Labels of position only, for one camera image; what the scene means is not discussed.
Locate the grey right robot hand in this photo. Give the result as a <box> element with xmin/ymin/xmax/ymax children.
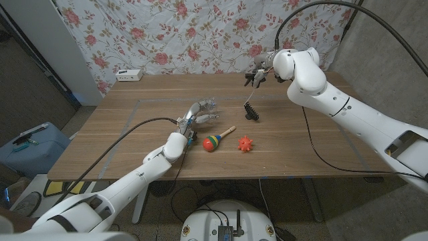
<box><xmin>249</xmin><ymin>50</ymin><xmax>278</xmax><ymax>90</ymax></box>

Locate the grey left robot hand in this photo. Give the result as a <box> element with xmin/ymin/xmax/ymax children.
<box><xmin>176</xmin><ymin>100</ymin><xmax>220</xmax><ymax>141</ymax></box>

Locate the red spiky ball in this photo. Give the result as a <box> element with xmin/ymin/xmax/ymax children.
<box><xmin>237</xmin><ymin>135</ymin><xmax>254</xmax><ymax>153</ymax></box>

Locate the colourful wooden maraca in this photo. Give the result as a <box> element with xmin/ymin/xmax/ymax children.
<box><xmin>202</xmin><ymin>125</ymin><xmax>237</xmax><ymax>153</ymax></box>

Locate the white power strip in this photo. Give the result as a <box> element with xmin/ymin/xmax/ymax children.
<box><xmin>115</xmin><ymin>69</ymin><xmax>144</xmax><ymax>82</ymax></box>

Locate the black round floor base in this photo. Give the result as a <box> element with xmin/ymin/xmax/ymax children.
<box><xmin>148</xmin><ymin>180</ymin><xmax>177</xmax><ymax>197</ymax></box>

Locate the floral backdrop cloth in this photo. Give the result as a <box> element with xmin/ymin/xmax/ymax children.
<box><xmin>55</xmin><ymin>0</ymin><xmax>357</xmax><ymax>96</ymax></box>

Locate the black backdrop stand pole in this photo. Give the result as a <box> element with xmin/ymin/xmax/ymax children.
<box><xmin>340</xmin><ymin>0</ymin><xmax>364</xmax><ymax>43</ymax></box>

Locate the white table leg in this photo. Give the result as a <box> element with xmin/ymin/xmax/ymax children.
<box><xmin>131</xmin><ymin>183</ymin><xmax>150</xmax><ymax>224</ymax></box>

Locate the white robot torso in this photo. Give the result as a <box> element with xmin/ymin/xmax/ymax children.
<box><xmin>180</xmin><ymin>199</ymin><xmax>278</xmax><ymax>241</ymax></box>

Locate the black antenna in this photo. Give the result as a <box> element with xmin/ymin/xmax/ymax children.
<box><xmin>233</xmin><ymin>210</ymin><xmax>245</xmax><ymax>237</ymax></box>

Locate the grey computer box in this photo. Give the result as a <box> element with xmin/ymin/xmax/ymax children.
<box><xmin>217</xmin><ymin>224</ymin><xmax>234</xmax><ymax>241</ymax></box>

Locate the grey table leg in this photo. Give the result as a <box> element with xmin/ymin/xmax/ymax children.
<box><xmin>300</xmin><ymin>178</ymin><xmax>324</xmax><ymax>224</ymax></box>

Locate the blue storage case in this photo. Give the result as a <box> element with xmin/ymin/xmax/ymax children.
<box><xmin>0</xmin><ymin>121</ymin><xmax>72</xmax><ymax>180</ymax></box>

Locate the thin black left wrist cable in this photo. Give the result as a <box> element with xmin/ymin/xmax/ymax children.
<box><xmin>165</xmin><ymin>140</ymin><xmax>193</xmax><ymax>198</ymax></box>

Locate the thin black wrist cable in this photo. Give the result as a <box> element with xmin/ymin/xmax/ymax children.
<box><xmin>165</xmin><ymin>140</ymin><xmax>193</xmax><ymax>198</ymax></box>
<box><xmin>300</xmin><ymin>106</ymin><xmax>428</xmax><ymax>181</ymax></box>

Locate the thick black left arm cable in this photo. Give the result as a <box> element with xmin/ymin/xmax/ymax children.
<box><xmin>53</xmin><ymin>116</ymin><xmax>179</xmax><ymax>207</ymax></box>

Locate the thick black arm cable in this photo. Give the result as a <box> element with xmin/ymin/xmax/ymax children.
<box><xmin>53</xmin><ymin>116</ymin><xmax>179</xmax><ymax>207</ymax></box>
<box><xmin>274</xmin><ymin>0</ymin><xmax>428</xmax><ymax>78</ymax></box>

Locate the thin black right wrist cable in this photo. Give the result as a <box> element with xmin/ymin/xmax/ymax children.
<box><xmin>300</xmin><ymin>106</ymin><xmax>428</xmax><ymax>181</ymax></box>

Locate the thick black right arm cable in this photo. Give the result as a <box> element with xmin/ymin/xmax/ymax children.
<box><xmin>274</xmin><ymin>0</ymin><xmax>428</xmax><ymax>78</ymax></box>

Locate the white wall panel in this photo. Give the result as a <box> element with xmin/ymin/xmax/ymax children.
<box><xmin>0</xmin><ymin>0</ymin><xmax>104</xmax><ymax>106</ymax></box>

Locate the black tool with grey handle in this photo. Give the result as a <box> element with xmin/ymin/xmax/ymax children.
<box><xmin>12</xmin><ymin>123</ymin><xmax>49</xmax><ymax>152</ymax></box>

